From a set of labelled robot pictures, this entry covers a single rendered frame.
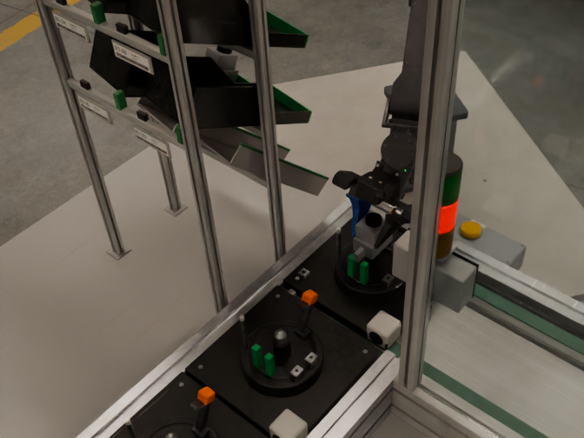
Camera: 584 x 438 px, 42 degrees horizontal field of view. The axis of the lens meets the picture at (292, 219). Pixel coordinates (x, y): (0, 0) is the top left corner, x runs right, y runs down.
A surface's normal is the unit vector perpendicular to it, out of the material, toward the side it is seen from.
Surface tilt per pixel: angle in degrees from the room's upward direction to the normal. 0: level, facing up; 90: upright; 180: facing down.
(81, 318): 0
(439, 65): 90
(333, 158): 0
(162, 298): 0
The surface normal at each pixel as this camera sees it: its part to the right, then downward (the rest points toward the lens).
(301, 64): -0.05, -0.72
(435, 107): -0.65, 0.55
